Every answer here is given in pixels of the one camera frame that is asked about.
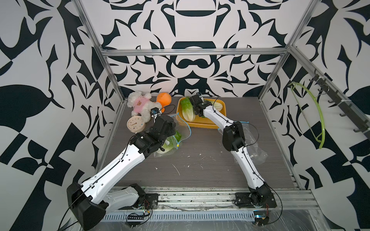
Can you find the left black electronics board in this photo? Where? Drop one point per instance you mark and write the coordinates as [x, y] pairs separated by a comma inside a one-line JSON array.
[[134, 219]]

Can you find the white plush toy pink shirt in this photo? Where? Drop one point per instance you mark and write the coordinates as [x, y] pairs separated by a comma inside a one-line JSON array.
[[142, 105]]

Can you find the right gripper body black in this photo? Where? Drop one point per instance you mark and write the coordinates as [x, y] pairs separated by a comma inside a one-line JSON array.
[[197, 102]]

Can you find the clear zipper bag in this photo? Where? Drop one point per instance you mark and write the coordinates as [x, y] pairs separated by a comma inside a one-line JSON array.
[[185, 131], [251, 134]]

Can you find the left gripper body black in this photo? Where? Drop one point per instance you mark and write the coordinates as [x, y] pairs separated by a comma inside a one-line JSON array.
[[166, 124]]

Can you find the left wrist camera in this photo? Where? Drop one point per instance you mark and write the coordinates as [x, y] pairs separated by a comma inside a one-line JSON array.
[[154, 112]]

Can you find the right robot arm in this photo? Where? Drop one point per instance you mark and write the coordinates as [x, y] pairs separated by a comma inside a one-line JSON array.
[[260, 194]]

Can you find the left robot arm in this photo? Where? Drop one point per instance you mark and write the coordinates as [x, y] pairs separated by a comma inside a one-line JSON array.
[[91, 200]]

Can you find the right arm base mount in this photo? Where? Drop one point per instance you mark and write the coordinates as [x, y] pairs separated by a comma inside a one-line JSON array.
[[253, 200]]

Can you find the black wall hook rail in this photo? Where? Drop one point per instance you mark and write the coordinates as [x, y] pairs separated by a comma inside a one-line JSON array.
[[338, 98]]

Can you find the yellow plastic tray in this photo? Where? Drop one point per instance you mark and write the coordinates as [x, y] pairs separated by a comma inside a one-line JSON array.
[[199, 122]]

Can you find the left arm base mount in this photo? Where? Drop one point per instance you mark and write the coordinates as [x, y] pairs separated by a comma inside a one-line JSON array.
[[147, 201]]

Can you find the chinese cabbage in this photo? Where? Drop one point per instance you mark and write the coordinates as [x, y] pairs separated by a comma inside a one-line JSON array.
[[187, 110], [218, 106], [170, 143]]

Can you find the right green led board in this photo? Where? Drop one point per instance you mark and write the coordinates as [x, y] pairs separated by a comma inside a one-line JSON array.
[[260, 218]]

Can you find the small round beige clock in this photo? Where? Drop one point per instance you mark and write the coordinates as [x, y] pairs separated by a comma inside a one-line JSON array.
[[135, 124]]

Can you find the orange plush toy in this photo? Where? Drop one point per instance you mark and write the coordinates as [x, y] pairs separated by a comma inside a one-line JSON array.
[[164, 99]]

